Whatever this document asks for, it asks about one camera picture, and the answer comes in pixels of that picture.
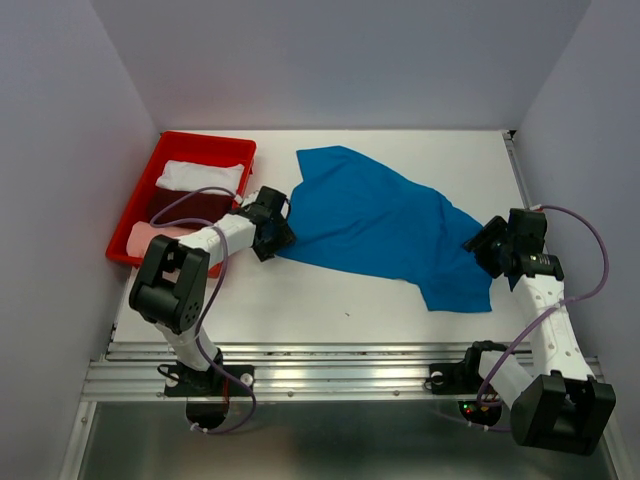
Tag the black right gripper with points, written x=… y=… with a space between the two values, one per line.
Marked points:
x=495 y=227

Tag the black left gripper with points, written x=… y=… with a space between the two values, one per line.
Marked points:
x=285 y=237

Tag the blue t shirt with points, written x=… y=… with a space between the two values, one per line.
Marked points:
x=353 y=214

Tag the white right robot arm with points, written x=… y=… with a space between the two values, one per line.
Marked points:
x=555 y=401

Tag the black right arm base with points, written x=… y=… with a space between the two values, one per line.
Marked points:
x=462 y=377

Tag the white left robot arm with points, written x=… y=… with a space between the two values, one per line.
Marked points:
x=170 y=286

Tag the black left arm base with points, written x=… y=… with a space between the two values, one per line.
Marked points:
x=183 y=382

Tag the maroon rolled t shirt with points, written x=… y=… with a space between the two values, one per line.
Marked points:
x=210 y=206

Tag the white rolled t shirt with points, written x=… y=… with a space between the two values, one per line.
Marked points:
x=187 y=176

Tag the pink rolled t shirt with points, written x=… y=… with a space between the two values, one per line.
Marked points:
x=142 y=233

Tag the red plastic tray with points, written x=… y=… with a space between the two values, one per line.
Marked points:
x=179 y=146

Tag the aluminium frame rail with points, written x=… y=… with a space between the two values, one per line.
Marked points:
x=283 y=372

